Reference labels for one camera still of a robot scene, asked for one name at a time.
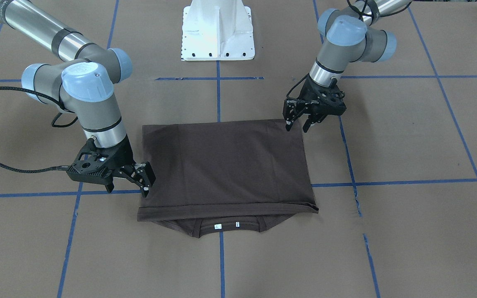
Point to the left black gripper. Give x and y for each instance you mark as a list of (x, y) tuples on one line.
[(308, 93)]

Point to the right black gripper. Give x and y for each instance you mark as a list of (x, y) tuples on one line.
[(123, 154)]

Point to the dark brown t-shirt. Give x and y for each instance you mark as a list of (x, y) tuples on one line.
[(238, 175)]

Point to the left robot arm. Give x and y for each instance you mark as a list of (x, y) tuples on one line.
[(348, 36)]

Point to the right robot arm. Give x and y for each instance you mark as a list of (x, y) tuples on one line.
[(83, 85)]

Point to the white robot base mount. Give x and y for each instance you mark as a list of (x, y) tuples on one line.
[(217, 30)]

